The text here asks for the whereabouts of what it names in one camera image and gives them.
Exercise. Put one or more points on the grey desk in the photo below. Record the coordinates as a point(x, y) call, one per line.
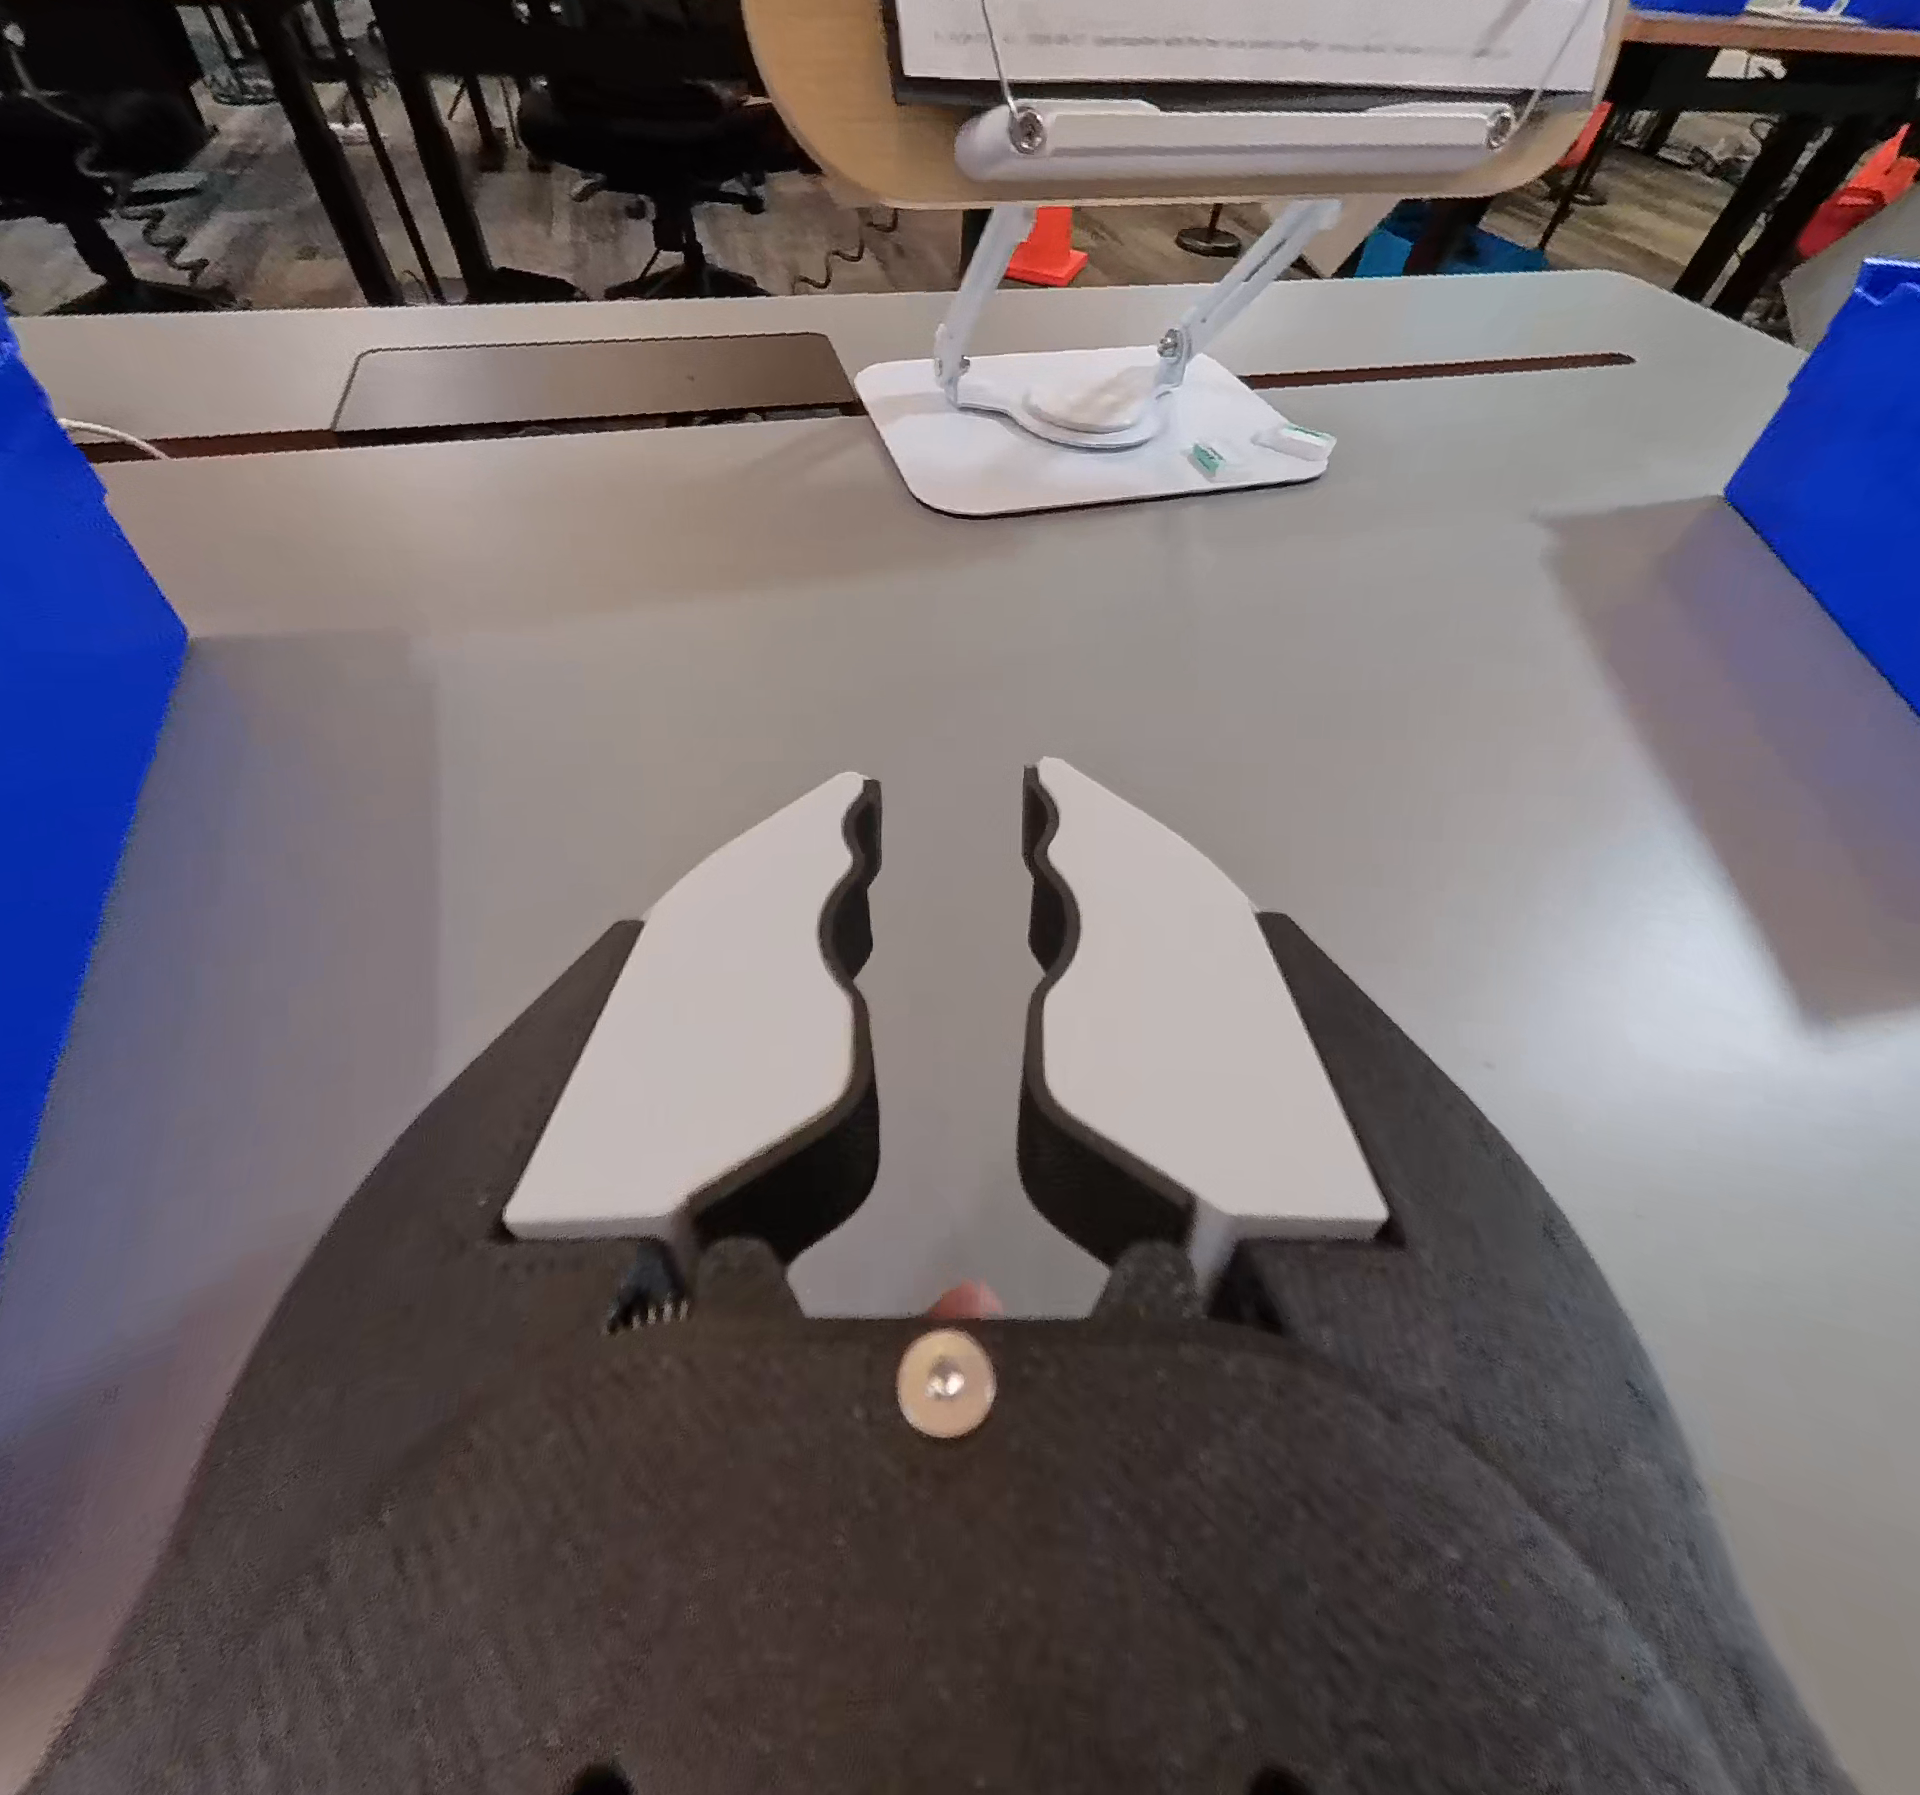
point(900, 626)

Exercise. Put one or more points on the blue plastic bin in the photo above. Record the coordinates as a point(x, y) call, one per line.
point(1845, 505)
point(74, 775)

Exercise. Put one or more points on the laminated instruction board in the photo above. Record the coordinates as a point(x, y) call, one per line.
point(1200, 25)

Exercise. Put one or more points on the orange traffic cone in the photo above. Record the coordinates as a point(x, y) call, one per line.
point(1047, 258)
point(1859, 198)

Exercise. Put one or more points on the blue bag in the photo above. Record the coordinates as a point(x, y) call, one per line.
point(1446, 243)

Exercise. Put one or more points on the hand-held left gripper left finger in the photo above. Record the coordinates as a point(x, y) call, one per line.
point(718, 1061)

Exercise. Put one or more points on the black office chair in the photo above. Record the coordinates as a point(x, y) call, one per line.
point(89, 176)
point(644, 130)

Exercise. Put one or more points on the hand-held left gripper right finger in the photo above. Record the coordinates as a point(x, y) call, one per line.
point(1185, 1061)

